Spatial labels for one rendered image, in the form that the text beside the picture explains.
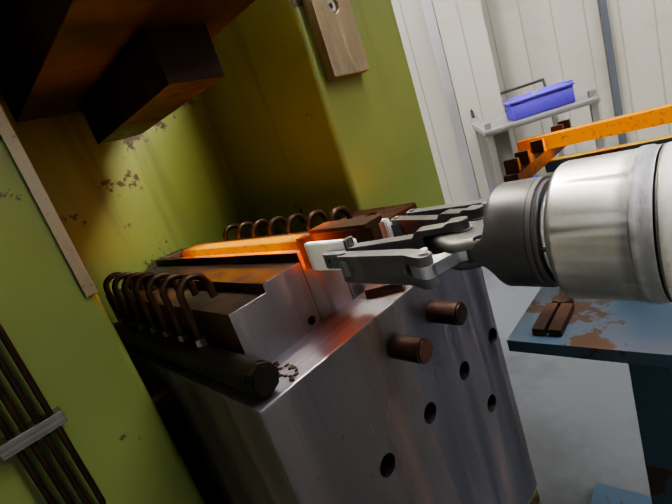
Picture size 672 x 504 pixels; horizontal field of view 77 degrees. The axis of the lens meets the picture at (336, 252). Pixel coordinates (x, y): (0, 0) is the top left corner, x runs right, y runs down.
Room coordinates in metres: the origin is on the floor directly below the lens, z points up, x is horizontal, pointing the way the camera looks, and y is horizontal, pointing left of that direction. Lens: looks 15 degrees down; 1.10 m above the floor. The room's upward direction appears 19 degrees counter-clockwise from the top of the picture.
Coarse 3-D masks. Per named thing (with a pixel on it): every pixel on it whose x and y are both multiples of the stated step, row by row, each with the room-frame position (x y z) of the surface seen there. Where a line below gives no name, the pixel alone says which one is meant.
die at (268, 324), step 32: (192, 256) 0.65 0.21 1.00; (224, 256) 0.56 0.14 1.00; (256, 256) 0.50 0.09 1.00; (288, 256) 0.45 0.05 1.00; (128, 288) 0.68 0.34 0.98; (224, 288) 0.47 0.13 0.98; (256, 288) 0.41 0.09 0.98; (288, 288) 0.42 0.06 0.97; (320, 288) 0.45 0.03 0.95; (352, 288) 0.47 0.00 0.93; (224, 320) 0.38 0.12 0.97; (256, 320) 0.39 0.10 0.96; (288, 320) 0.41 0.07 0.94; (320, 320) 0.44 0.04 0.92; (256, 352) 0.38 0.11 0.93
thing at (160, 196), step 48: (0, 96) 0.75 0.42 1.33; (48, 144) 0.77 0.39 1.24; (96, 144) 0.81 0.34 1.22; (144, 144) 0.86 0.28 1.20; (192, 144) 0.93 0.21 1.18; (48, 192) 0.74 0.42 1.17; (96, 192) 0.79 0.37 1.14; (144, 192) 0.84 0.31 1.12; (192, 192) 0.90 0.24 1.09; (96, 240) 0.76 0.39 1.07; (144, 240) 0.81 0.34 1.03; (192, 240) 0.87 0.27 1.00; (96, 288) 0.74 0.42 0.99
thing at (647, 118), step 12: (660, 108) 0.57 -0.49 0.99; (600, 120) 0.64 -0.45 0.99; (612, 120) 0.61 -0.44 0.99; (624, 120) 0.60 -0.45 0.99; (636, 120) 0.59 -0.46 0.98; (648, 120) 0.58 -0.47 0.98; (660, 120) 0.57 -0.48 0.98; (552, 132) 0.69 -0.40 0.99; (564, 132) 0.65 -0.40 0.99; (576, 132) 0.64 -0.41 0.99; (588, 132) 0.63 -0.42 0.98; (600, 132) 0.62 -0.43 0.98; (612, 132) 0.61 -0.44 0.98; (624, 132) 0.60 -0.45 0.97; (528, 144) 0.69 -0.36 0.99; (552, 144) 0.67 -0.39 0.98; (564, 144) 0.66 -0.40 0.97
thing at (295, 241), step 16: (320, 224) 0.45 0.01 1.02; (336, 224) 0.42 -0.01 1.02; (352, 224) 0.39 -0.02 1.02; (368, 224) 0.38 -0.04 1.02; (240, 240) 0.59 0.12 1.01; (256, 240) 0.55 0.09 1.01; (272, 240) 0.51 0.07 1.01; (288, 240) 0.48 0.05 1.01; (304, 240) 0.43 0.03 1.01; (320, 240) 0.44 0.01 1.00; (368, 240) 0.38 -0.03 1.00; (304, 256) 0.43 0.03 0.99
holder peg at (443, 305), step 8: (432, 304) 0.46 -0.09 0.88; (440, 304) 0.45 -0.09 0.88; (448, 304) 0.44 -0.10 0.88; (456, 304) 0.44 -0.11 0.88; (464, 304) 0.44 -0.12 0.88; (432, 312) 0.45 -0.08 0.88; (440, 312) 0.44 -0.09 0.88; (448, 312) 0.44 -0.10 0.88; (456, 312) 0.43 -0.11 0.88; (464, 312) 0.44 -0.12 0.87; (432, 320) 0.45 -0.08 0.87; (440, 320) 0.44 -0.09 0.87; (448, 320) 0.44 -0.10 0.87; (456, 320) 0.43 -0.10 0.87; (464, 320) 0.44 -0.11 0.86
